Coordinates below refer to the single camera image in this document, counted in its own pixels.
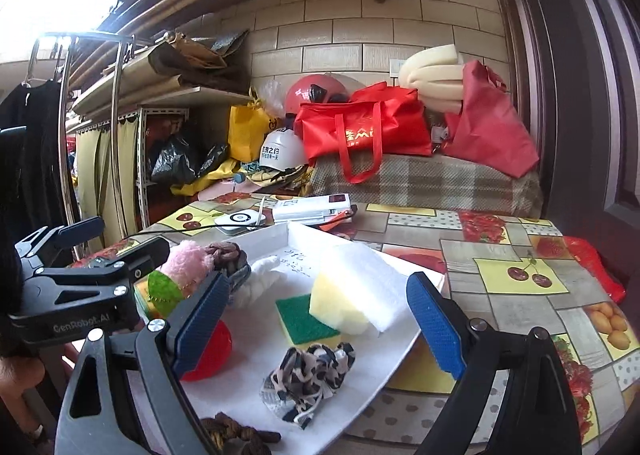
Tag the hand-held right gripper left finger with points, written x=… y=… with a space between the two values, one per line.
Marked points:
x=200 y=320

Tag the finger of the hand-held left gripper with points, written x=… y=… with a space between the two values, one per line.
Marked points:
x=75 y=230
x=145 y=252

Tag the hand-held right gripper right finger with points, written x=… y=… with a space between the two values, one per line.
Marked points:
x=435 y=325

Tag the red plush apple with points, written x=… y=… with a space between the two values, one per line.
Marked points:
x=215 y=350

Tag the pink plush toy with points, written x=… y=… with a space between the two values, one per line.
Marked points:
x=187 y=260

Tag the grey knitted cloth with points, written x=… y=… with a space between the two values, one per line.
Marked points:
x=230 y=265

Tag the thick white foam block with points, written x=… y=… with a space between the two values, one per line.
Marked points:
x=385 y=285

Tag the white cotton gloves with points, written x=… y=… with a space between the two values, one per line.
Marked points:
x=260 y=280

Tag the white cardboard box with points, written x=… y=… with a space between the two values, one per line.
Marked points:
x=235 y=400

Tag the green yellow scouring sponge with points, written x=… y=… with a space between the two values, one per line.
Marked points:
x=300 y=320

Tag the yellow white sponge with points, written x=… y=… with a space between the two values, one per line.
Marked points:
x=335 y=305

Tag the leopard print scrunchie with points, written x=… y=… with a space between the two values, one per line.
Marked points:
x=310 y=380

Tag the yellow curtain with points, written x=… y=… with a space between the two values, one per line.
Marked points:
x=107 y=175

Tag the fruit printed tablecloth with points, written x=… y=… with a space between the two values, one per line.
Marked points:
x=500 y=305

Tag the pink hat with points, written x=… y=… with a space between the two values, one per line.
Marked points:
x=215 y=194

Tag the metal shelf rack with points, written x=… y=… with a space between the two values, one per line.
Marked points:
x=145 y=160

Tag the black hanging clothing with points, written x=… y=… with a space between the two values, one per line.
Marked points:
x=30 y=145

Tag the black plastic bag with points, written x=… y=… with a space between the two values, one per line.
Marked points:
x=212 y=160
x=172 y=160

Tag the white round button device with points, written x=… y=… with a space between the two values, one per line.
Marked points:
x=240 y=221

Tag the yellow cloth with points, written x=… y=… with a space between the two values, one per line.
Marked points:
x=220 y=175

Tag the plaid blanket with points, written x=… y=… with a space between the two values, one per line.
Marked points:
x=425 y=185

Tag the yellow bag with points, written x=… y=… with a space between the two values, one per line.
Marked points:
x=247 y=135

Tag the white power bank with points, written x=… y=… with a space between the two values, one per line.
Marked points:
x=310 y=209

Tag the small red plastic bag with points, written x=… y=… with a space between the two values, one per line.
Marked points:
x=595 y=265

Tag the white helmet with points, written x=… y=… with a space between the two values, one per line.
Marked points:
x=282 y=150

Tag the large red plastic bag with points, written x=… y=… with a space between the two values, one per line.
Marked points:
x=490 y=130

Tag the brown paper bags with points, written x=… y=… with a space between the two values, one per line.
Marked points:
x=195 y=55

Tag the red tote bag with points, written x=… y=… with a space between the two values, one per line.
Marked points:
x=365 y=130

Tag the red helmet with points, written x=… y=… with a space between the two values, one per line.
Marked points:
x=305 y=92

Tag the cream foam roll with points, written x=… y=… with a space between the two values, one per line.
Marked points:
x=430 y=75

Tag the brown panelled door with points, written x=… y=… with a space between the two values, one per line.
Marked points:
x=590 y=85

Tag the metal tube rail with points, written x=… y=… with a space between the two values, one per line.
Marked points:
x=117 y=135

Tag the wall switch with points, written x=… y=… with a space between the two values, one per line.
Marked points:
x=396 y=68

